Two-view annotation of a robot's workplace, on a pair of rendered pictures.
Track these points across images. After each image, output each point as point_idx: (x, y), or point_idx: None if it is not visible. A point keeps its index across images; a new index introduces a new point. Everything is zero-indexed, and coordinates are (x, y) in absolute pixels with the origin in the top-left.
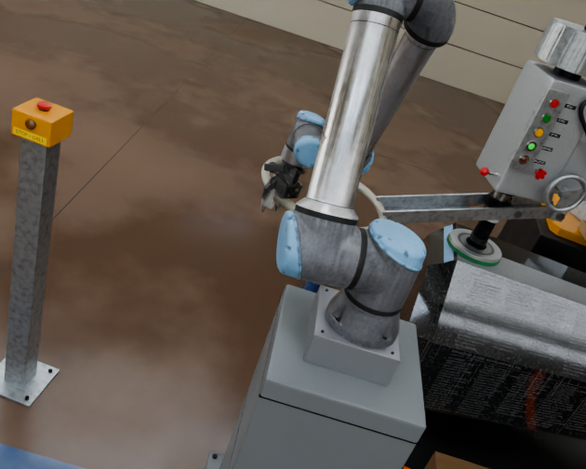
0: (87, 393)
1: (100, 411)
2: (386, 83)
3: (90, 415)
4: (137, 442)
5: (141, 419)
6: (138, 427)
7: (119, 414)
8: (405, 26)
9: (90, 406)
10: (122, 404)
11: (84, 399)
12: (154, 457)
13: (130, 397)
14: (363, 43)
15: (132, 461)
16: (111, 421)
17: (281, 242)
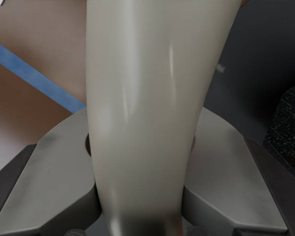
0: (46, 5)
1: (55, 29)
2: None
3: (47, 30)
4: (76, 66)
5: (84, 47)
6: (79, 54)
7: (68, 37)
8: None
9: (47, 20)
10: (71, 27)
11: (42, 11)
12: (85, 81)
13: (79, 23)
14: None
15: (70, 78)
16: (61, 41)
17: None
